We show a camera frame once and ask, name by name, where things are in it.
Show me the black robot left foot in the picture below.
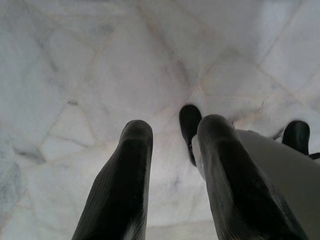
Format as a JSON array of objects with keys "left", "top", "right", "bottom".
[{"left": 178, "top": 104, "right": 203, "bottom": 167}]

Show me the black robot right foot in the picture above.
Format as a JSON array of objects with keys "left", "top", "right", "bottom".
[{"left": 281, "top": 120, "right": 311, "bottom": 156}]

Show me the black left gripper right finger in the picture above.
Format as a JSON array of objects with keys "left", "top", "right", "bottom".
[{"left": 196, "top": 113, "right": 309, "bottom": 240}]

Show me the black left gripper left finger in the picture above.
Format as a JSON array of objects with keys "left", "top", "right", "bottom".
[{"left": 71, "top": 119, "right": 154, "bottom": 240}]

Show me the black robot foot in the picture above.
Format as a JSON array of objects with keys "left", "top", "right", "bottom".
[
  {"left": 281, "top": 120, "right": 311, "bottom": 156},
  {"left": 178, "top": 104, "right": 203, "bottom": 167}
]

